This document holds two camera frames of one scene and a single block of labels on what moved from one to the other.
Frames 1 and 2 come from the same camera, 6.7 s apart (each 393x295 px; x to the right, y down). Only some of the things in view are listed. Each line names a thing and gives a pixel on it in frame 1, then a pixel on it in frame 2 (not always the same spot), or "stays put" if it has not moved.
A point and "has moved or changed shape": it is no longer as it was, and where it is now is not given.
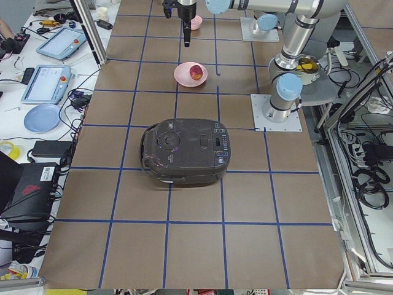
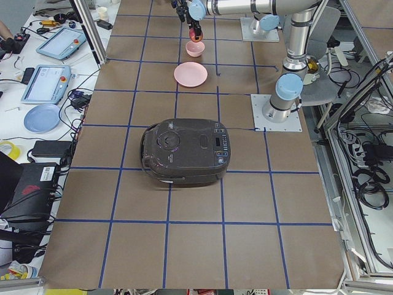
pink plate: (182, 74) stays put
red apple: (196, 72) -> (192, 35)
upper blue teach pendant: (62, 43) stays put
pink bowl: (196, 22) has moved or changed shape
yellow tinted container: (308, 68) stays put
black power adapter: (51, 148) stays put
